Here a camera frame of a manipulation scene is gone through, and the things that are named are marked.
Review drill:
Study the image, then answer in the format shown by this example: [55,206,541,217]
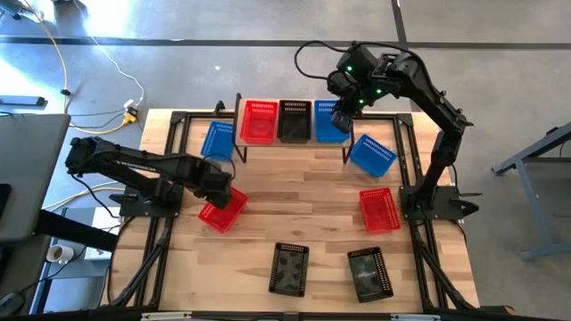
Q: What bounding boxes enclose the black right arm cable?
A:
[293,39,358,82]

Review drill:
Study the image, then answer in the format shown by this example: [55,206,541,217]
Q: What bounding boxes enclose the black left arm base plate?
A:
[109,184,185,219]

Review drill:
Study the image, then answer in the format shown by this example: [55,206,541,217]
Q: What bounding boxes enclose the wooden shelf black legs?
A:
[232,92,357,165]

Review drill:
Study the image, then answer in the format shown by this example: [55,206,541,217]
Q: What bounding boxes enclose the black metal table frame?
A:
[100,109,481,313]

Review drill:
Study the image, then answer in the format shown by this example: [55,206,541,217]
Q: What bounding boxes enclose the red plastic basket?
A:
[239,99,279,145]
[197,185,250,235]
[358,186,402,235]

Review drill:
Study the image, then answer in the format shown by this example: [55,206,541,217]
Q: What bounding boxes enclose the black plastic basket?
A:
[346,246,395,304]
[268,242,310,299]
[276,99,313,144]

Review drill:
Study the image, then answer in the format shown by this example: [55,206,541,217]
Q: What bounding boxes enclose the grey desk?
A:
[0,113,72,244]

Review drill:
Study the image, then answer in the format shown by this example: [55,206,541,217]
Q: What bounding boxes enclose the black flat device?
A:
[0,95,47,108]

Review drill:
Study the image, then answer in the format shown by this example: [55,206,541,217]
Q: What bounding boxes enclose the yellow floor cable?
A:
[21,0,135,136]

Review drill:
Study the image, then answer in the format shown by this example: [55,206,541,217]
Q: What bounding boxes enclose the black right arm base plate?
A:
[399,184,482,222]

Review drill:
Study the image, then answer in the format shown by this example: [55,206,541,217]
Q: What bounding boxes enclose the blue plastic basket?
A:
[349,133,399,179]
[200,120,236,162]
[313,99,353,144]

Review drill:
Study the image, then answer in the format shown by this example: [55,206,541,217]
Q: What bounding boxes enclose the white box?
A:
[84,206,122,262]

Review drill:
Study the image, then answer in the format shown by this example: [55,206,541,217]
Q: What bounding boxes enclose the blue-grey metal table frame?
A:
[492,120,571,262]

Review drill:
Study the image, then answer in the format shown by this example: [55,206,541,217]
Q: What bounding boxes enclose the silver metal bracket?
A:
[390,313,442,321]
[141,311,193,321]

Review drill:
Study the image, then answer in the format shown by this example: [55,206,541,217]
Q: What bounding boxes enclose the black desk leg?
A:
[33,208,120,253]

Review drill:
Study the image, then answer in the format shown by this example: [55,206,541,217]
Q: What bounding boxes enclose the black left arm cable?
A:
[203,152,237,180]

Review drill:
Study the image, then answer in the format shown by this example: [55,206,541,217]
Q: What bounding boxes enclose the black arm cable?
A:
[293,39,358,82]
[203,152,237,180]

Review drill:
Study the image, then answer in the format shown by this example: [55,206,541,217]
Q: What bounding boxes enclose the white floor cable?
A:
[82,26,147,108]

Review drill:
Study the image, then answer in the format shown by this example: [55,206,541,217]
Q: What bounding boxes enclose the yellow white power plug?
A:
[122,98,140,126]

